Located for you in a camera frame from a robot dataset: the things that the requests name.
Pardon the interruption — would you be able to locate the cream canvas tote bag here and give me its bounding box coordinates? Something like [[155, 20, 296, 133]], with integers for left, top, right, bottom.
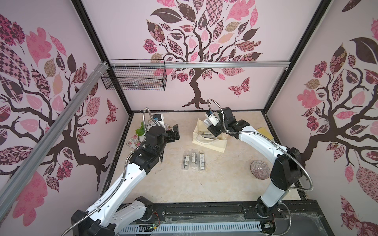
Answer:
[[192, 119, 227, 153]]

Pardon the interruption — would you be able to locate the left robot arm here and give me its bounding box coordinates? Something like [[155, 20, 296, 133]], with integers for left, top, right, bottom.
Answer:
[[62, 124, 180, 236]]

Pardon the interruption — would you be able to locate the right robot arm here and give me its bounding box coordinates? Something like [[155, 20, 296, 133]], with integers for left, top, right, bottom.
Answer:
[[204, 107, 314, 218]]

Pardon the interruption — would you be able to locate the white toy radish with leaves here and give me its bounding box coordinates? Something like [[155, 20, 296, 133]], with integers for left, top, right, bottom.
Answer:
[[135, 122, 147, 137]]

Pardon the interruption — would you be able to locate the floral rectangular tray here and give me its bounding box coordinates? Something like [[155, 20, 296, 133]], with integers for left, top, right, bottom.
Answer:
[[126, 123, 172, 149]]

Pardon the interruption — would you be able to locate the yellow green sponge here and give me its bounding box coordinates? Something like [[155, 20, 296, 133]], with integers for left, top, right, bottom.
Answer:
[[257, 127, 274, 140]]

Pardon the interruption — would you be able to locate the pink glass bowl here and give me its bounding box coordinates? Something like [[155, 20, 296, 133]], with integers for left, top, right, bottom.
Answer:
[[250, 160, 271, 180]]

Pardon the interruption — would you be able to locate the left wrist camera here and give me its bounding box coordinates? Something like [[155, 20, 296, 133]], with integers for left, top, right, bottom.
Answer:
[[153, 114, 164, 125]]

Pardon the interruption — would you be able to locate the aluminium rail back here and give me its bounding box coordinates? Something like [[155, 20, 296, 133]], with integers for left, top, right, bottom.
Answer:
[[110, 61, 290, 69]]

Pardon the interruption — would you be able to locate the aluminium rail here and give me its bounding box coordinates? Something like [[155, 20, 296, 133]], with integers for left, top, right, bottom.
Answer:
[[110, 61, 290, 69], [1, 62, 108, 219]]

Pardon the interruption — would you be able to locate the black wire basket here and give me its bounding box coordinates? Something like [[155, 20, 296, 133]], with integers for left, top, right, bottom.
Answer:
[[101, 59, 167, 91]]

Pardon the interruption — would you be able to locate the white slotted cable duct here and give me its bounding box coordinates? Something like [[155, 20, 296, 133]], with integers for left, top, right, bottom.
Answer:
[[118, 221, 262, 236]]

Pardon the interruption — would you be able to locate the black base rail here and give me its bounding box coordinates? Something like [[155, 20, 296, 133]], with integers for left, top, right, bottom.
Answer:
[[129, 200, 334, 236]]

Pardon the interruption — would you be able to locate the aluminium rail left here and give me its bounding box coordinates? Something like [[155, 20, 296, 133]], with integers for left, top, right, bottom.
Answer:
[[1, 62, 108, 219]]

